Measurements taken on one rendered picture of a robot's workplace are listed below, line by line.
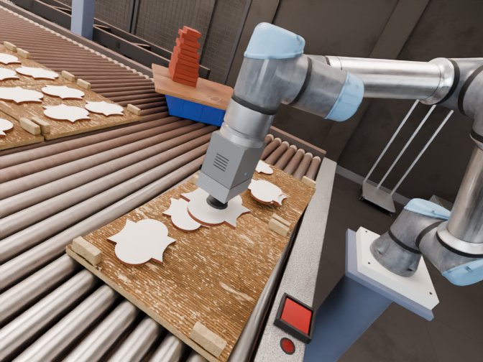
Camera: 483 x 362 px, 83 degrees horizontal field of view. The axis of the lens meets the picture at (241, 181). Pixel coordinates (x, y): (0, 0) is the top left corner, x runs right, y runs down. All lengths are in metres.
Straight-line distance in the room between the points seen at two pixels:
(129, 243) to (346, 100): 0.48
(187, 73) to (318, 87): 1.15
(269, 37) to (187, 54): 1.13
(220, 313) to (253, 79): 0.40
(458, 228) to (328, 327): 0.61
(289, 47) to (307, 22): 4.08
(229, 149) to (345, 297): 0.81
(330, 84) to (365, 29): 3.99
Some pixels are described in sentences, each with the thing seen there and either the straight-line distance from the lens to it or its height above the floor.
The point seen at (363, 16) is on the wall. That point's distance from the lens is 4.45.
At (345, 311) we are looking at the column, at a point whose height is 0.68.
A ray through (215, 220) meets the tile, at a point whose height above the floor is 1.09.
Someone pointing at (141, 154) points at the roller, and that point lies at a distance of 0.98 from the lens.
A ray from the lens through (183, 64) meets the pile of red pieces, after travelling 1.52.
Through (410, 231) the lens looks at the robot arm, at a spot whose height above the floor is 1.05.
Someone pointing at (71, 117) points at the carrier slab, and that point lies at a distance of 1.09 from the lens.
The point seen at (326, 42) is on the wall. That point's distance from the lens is 4.42.
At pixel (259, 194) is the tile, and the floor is 0.97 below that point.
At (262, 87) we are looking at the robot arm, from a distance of 0.41.
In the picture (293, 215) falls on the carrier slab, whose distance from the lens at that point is 0.91.
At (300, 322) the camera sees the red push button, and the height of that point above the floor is 0.93.
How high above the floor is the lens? 1.38
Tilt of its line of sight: 27 degrees down
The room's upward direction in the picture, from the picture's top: 22 degrees clockwise
